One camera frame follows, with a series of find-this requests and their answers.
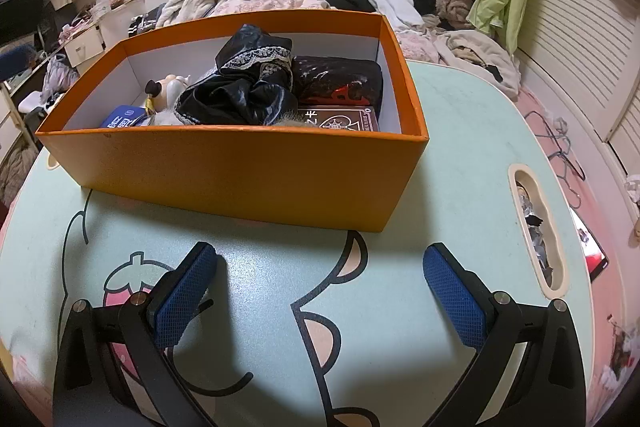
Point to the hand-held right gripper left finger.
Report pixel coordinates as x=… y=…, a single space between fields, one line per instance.
x=180 y=297

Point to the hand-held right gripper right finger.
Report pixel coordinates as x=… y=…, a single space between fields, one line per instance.
x=452 y=297

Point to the orange cardboard box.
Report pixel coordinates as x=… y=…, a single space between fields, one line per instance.
x=225 y=172

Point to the small blue box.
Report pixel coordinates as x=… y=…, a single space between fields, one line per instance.
x=120 y=117

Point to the black lace-trimmed cloth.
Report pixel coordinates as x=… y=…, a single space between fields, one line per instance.
x=235 y=97

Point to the small doll figurine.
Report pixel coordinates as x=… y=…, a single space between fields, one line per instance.
x=167 y=89

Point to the brown playing card box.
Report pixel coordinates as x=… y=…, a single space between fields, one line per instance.
x=340 y=119

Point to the black glittery pouch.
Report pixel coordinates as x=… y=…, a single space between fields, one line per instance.
x=325 y=74

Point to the mint cartoon-print desktop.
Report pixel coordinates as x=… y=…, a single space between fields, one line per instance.
x=450 y=157

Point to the tablet with lit screen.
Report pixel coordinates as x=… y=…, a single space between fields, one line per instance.
x=595 y=257

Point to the beige towel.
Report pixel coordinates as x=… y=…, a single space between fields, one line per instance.
x=475 y=49

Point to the lilac plastic bag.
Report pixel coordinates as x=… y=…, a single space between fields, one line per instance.
x=60 y=74

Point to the pink blanket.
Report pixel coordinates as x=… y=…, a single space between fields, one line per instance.
x=420 y=44

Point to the white drawer cabinet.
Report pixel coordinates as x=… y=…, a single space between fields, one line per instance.
x=85 y=47

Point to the brown fuzzy garment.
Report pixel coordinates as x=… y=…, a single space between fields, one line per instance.
x=455 y=9

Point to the white louvered closet door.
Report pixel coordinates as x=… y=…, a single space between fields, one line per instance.
x=575 y=32

